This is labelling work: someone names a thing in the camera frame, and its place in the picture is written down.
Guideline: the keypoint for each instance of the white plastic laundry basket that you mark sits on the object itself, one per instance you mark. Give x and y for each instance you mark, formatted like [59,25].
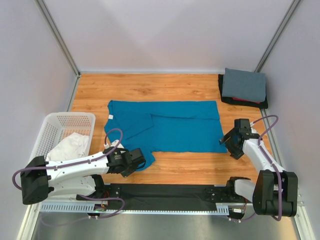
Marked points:
[56,127]

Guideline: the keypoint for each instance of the slotted grey cable duct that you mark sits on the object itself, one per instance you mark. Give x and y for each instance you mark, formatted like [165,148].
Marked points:
[67,207]

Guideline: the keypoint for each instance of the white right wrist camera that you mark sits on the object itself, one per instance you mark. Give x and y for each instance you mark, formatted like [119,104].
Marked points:
[254,131]

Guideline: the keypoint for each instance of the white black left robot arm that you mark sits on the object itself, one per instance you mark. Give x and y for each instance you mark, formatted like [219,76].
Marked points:
[110,161]

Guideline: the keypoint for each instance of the left aluminium corner post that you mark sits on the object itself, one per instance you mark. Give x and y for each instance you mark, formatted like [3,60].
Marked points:
[57,35]

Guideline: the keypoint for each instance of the right aluminium corner post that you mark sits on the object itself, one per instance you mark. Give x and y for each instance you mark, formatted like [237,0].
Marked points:
[293,7]

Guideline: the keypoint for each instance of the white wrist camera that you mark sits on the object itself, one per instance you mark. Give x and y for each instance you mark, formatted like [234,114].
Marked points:
[254,131]
[115,143]

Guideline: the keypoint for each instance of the blue t shirt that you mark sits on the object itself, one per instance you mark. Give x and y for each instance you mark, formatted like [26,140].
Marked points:
[165,126]

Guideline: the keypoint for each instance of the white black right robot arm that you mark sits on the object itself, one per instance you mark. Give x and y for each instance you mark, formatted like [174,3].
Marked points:
[275,193]

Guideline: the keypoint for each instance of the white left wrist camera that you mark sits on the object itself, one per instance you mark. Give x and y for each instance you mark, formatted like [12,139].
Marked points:
[115,143]

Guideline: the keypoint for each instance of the white t shirt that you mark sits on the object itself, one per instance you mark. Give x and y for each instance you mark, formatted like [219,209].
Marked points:
[71,147]

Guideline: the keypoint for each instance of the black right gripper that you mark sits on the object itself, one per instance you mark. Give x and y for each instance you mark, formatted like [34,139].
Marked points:
[235,153]

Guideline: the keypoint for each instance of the folded red t shirt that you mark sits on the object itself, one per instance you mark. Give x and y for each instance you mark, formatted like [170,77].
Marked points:
[243,100]

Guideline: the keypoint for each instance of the aluminium corner post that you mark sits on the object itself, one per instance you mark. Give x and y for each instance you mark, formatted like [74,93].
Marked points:
[57,35]
[293,7]

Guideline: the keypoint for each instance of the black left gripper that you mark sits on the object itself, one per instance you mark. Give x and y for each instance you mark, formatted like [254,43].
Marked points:
[129,172]

